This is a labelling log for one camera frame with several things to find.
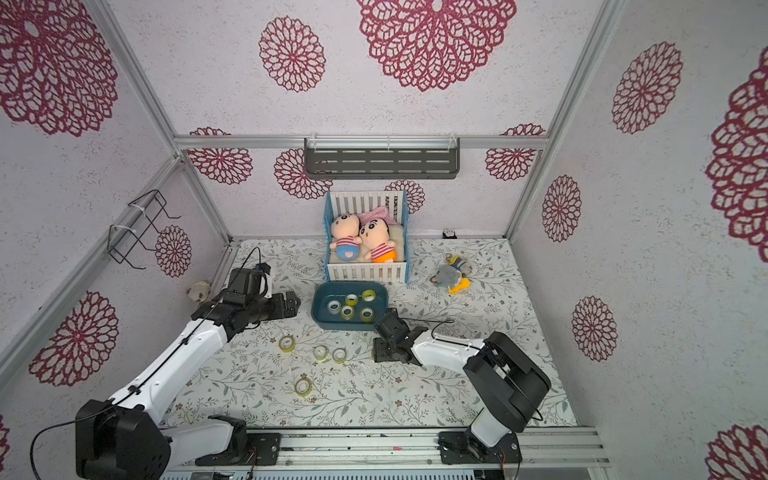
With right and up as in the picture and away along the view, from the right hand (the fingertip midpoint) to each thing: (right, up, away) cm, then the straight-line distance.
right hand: (390, 350), depth 91 cm
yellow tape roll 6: (-7, +16, +9) cm, 20 cm away
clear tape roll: (-19, +12, +9) cm, 24 cm away
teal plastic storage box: (-18, +18, +11) cm, 27 cm away
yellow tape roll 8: (-7, +10, +6) cm, 14 cm away
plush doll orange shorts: (-5, +36, +12) cm, 38 cm away
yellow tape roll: (-32, +2, +1) cm, 32 cm away
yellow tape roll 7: (-14, +10, +6) cm, 19 cm away
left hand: (-30, +15, -7) cm, 34 cm away
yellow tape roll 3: (-15, -1, -1) cm, 16 cm away
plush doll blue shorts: (-16, +39, +15) cm, 45 cm away
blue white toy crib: (-12, +49, +18) cm, 54 cm away
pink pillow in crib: (-4, +46, +22) cm, 51 cm away
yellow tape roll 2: (-21, 0, -1) cm, 21 cm away
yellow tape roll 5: (-13, +15, +9) cm, 22 cm away
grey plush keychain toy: (+20, +23, +9) cm, 32 cm away
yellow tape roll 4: (-25, -8, -7) cm, 27 cm away
